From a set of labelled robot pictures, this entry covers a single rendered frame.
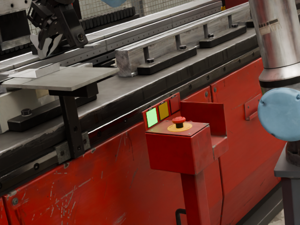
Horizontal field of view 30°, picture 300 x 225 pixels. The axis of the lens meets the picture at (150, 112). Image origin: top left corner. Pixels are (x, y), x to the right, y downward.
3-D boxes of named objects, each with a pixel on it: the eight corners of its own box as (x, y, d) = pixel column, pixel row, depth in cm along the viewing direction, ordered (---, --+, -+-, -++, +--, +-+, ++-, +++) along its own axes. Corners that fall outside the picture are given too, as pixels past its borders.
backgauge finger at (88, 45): (85, 55, 180) (82, 39, 179) (31, 55, 196) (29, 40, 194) (110, 46, 189) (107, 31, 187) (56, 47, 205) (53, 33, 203)
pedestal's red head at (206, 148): (196, 175, 157) (188, 115, 152) (150, 169, 166) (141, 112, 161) (229, 149, 172) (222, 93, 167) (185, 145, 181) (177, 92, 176)
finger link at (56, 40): (39, 45, 154) (48, 18, 148) (52, 58, 152) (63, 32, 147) (30, 47, 152) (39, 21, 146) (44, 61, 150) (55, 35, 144)
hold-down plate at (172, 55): (150, 75, 188) (148, 66, 187) (137, 75, 191) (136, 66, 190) (197, 54, 210) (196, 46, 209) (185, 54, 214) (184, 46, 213)
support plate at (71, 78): (71, 91, 133) (71, 87, 132) (1, 87, 148) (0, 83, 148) (119, 71, 146) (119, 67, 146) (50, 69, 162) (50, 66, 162)
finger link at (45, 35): (46, 43, 148) (56, 17, 142) (50, 47, 147) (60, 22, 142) (32, 47, 144) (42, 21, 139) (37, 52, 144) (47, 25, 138)
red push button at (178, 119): (182, 132, 159) (180, 120, 158) (170, 131, 161) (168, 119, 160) (189, 127, 162) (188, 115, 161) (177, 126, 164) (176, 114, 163)
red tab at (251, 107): (249, 120, 229) (247, 104, 227) (245, 120, 230) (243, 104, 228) (265, 109, 240) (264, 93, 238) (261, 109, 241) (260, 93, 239)
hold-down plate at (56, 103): (21, 132, 146) (19, 121, 145) (8, 131, 149) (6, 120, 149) (97, 98, 168) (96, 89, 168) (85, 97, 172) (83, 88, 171)
